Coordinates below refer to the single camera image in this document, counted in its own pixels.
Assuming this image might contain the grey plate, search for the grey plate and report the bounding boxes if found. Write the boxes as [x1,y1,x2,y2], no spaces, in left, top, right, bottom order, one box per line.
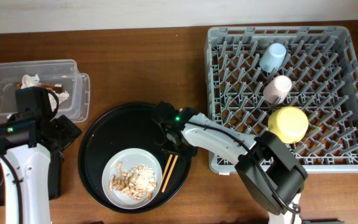
[101,148,162,210]

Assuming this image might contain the clear plastic waste bin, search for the clear plastic waste bin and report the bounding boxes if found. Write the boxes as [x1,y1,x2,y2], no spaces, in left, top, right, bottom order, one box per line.
[0,59,90,124]

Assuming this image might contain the wooden chopstick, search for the wooden chopstick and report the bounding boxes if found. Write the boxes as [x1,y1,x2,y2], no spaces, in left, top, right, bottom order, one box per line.
[162,154,173,179]
[161,154,178,193]

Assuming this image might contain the grey plastic dishwasher rack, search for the grey plastic dishwasher rack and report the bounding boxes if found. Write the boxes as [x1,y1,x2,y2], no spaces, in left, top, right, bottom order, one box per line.
[204,26,358,174]

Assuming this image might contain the brown foil wrapper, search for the brown foil wrapper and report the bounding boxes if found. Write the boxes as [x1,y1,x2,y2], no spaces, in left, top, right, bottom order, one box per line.
[14,83,65,93]

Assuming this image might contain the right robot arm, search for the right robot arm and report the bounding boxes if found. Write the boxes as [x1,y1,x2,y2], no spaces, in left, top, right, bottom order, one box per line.
[152,101,308,223]

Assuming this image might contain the pink plastic cup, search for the pink plastic cup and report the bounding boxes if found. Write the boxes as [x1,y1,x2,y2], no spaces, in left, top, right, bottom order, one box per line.
[263,75,292,104]

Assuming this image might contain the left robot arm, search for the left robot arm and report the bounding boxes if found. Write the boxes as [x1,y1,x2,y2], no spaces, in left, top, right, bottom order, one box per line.
[0,86,81,223]

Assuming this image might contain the yellow plastic bowl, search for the yellow plastic bowl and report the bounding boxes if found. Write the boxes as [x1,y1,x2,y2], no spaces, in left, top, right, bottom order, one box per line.
[268,106,308,144]

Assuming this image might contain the round black serving tray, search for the round black serving tray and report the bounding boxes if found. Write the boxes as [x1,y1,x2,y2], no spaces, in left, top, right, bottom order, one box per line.
[78,103,191,214]

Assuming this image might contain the blue plastic cup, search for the blue plastic cup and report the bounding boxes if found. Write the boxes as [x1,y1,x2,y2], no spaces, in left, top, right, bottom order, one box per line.
[259,43,287,73]

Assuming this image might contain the white napkin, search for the white napkin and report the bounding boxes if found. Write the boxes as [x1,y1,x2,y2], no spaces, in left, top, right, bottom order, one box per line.
[21,74,70,104]

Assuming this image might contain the food scraps on plate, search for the food scraps on plate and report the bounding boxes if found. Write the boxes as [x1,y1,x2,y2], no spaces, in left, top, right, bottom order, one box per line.
[109,162,158,200]

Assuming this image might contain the white label on rack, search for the white label on rack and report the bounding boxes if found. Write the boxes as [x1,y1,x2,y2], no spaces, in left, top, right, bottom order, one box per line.
[219,171,230,175]

